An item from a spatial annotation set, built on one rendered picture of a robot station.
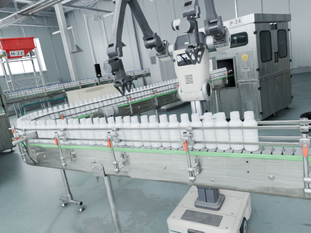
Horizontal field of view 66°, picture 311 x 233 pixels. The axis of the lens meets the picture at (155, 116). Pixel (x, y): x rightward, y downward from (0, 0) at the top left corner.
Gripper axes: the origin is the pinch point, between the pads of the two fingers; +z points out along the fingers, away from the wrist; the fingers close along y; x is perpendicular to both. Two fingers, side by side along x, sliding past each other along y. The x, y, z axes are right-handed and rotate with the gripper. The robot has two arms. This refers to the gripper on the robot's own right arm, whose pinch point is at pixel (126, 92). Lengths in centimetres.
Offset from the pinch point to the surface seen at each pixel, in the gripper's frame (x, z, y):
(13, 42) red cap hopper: -583, -91, -311
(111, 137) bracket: 1.8, 17.2, 25.1
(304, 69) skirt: 100, 293, -1154
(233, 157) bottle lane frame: 64, 28, 21
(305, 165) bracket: 90, 26, 27
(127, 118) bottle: 7.0, 11.0, 13.8
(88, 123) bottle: -23.2, 12.9, 15.4
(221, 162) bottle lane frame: 59, 30, 22
